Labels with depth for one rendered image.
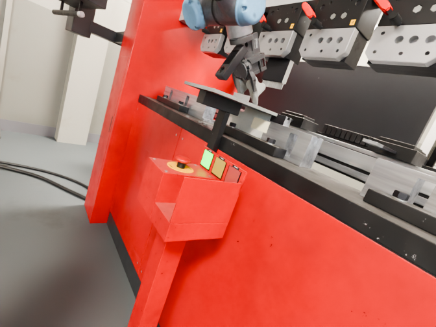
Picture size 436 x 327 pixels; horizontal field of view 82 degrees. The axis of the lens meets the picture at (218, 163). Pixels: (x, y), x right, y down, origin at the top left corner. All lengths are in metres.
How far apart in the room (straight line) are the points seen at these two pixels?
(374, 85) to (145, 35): 1.18
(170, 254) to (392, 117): 1.00
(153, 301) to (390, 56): 0.83
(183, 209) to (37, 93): 2.96
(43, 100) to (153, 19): 2.06
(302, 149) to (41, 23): 2.98
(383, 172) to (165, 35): 1.33
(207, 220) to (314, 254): 0.24
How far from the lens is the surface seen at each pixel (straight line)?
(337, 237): 0.56
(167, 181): 0.60
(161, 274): 0.73
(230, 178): 0.62
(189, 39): 1.69
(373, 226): 0.54
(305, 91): 1.48
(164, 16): 1.64
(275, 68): 0.94
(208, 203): 0.56
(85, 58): 3.23
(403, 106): 1.25
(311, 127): 1.08
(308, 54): 0.83
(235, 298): 0.77
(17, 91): 3.36
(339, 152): 0.98
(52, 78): 3.36
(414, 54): 0.70
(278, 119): 0.85
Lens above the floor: 0.96
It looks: 12 degrees down
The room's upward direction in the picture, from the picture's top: 19 degrees clockwise
